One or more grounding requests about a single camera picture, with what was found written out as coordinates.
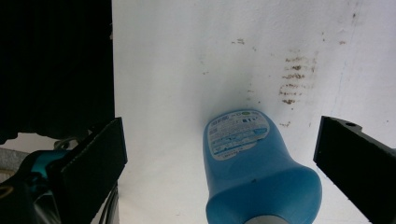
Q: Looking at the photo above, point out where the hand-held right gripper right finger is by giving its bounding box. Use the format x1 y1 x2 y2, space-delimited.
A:
312 115 396 224

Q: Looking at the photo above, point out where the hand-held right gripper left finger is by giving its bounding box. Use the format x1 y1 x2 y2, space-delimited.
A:
46 117 129 224

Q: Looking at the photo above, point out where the blue detergent bottle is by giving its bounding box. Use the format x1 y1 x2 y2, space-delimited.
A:
202 107 323 224

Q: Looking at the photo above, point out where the black curtain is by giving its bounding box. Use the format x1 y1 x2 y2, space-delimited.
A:
0 0 116 145

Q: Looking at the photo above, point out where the black cable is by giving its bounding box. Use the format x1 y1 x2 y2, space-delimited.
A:
106 183 121 224

